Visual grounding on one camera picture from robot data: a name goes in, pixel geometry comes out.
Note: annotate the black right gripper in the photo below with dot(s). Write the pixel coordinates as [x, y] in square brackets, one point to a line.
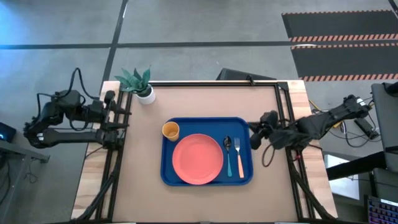
[270, 126]

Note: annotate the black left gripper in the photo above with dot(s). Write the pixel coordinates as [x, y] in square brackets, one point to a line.
[109, 116]

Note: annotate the yellow plastic cup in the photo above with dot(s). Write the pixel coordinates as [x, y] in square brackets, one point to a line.
[170, 130]

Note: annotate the blue plastic tray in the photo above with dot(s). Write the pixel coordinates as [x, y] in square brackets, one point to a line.
[202, 124]

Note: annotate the orange plastic plate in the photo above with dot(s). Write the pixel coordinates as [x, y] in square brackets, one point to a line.
[197, 158]

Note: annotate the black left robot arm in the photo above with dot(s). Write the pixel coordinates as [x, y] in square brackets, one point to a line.
[62, 137]

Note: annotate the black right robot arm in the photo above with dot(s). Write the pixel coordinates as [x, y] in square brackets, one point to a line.
[317, 124]

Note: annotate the green plant in white pot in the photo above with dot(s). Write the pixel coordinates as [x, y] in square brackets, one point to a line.
[136, 79]

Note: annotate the black flat case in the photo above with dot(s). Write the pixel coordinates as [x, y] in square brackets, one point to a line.
[236, 74]

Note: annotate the white box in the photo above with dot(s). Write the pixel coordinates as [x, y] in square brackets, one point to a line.
[342, 186]

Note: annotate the black beam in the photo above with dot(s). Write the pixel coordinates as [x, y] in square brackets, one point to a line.
[357, 165]

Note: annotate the grey metal side table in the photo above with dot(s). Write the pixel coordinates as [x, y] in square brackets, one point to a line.
[15, 155]

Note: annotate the black power adapter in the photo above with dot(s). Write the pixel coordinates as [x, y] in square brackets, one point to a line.
[368, 129]

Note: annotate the black device with blue light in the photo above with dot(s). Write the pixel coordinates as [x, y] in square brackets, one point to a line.
[7, 132]

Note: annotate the black mat orange striped edge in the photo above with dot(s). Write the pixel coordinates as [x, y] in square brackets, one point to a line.
[348, 62]
[342, 23]

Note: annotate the grey equipment cart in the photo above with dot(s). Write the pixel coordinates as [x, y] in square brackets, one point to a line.
[387, 124]

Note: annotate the backlit keyboard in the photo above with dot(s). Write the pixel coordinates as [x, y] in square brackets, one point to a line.
[381, 213]

